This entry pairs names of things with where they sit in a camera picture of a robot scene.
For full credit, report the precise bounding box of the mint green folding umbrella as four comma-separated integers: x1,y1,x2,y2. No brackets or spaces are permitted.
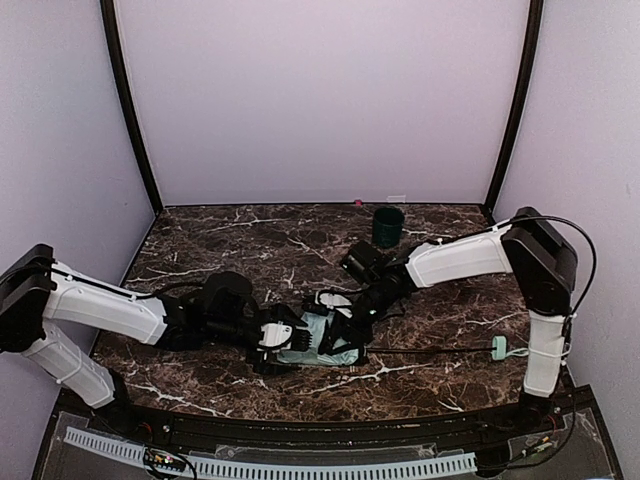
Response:
276,313,529,367

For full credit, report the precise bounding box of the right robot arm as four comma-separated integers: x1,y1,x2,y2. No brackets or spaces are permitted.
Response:
313,207,581,399

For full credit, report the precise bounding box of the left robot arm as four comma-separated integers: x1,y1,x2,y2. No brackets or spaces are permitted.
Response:
1,244,311,409

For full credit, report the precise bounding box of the black cylindrical cup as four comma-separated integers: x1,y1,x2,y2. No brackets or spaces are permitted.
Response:
372,207,405,249

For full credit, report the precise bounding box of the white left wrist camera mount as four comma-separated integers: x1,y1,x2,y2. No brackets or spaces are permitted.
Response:
258,323,312,351

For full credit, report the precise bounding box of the black curved front rail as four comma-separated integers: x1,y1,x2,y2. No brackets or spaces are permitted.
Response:
86,404,569,451

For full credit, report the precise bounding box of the grey slotted cable duct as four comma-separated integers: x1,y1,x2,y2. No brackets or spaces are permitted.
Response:
63,427,477,479

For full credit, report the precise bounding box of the right black frame post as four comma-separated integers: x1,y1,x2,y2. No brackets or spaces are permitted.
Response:
483,0,544,215

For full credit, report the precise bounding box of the black frame post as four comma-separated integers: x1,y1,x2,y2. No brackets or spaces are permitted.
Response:
483,0,544,215
99,0,164,216

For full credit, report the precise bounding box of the left black frame post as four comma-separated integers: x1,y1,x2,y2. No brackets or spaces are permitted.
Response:
99,0,164,216

